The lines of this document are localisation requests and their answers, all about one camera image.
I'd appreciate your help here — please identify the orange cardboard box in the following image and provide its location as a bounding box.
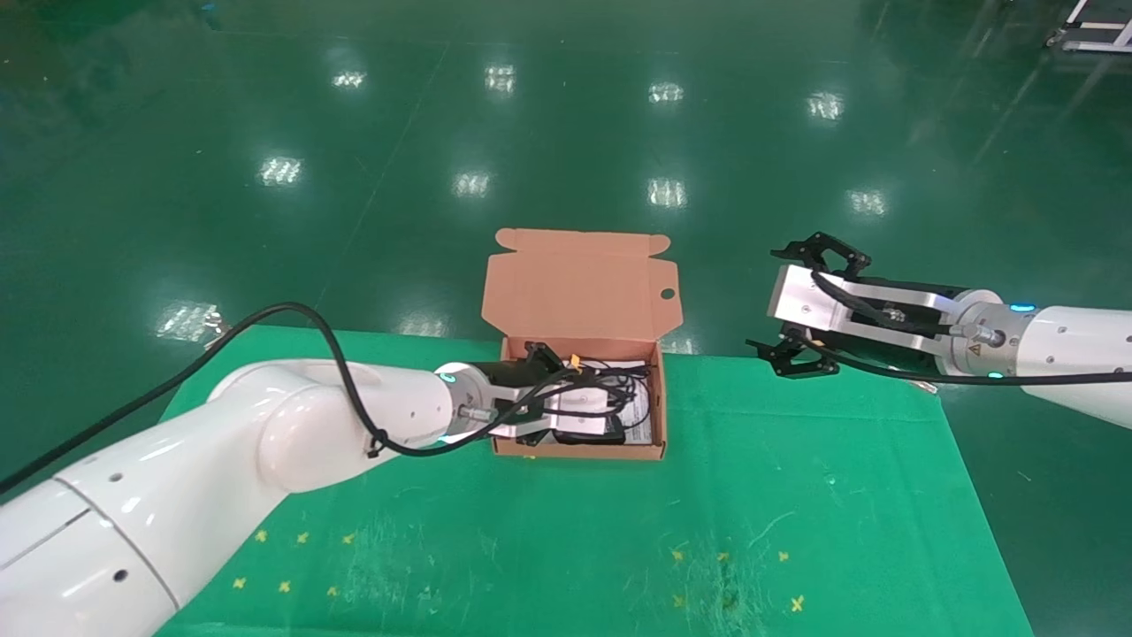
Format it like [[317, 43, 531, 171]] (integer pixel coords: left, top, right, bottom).
[[480, 228, 680, 462]]

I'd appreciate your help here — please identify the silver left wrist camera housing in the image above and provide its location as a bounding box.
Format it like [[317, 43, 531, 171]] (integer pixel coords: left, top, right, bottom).
[[539, 388, 622, 436]]

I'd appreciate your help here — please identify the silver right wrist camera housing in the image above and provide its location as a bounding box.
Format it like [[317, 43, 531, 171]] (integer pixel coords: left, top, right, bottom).
[[766, 264, 965, 359]]

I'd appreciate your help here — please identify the black data cable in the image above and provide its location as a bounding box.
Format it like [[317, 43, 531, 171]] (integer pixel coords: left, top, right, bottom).
[[579, 358, 657, 427]]

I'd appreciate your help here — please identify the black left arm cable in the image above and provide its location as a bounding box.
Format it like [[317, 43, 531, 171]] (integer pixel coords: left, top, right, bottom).
[[0, 302, 585, 496]]

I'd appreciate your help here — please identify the white printed instruction sheet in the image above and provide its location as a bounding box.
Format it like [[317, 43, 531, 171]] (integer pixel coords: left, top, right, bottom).
[[579, 358, 655, 446]]

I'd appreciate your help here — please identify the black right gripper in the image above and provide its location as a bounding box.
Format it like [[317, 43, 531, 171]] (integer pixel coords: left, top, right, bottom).
[[746, 232, 944, 380]]

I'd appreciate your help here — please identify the green table mat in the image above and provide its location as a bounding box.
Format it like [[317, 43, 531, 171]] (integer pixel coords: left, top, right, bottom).
[[155, 325, 1036, 637]]

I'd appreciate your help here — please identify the black wired mouse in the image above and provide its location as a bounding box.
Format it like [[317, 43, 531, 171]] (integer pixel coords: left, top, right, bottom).
[[553, 414, 629, 447]]

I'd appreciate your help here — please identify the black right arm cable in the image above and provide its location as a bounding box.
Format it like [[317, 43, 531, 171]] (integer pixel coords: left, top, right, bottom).
[[792, 270, 1132, 388]]

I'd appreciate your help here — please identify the white metal cart frame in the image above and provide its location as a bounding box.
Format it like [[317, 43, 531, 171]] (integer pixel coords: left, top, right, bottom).
[[1046, 0, 1132, 54]]

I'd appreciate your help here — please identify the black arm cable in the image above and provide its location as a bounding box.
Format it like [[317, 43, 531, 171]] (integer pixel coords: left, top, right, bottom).
[[0, 302, 585, 496], [792, 270, 1132, 388]]

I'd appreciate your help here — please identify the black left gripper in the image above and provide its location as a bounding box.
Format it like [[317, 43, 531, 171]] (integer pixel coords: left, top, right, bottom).
[[491, 341, 571, 447]]

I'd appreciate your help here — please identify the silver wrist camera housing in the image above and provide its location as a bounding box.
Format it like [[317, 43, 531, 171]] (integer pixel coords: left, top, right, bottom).
[[539, 388, 622, 436], [766, 264, 965, 359]]

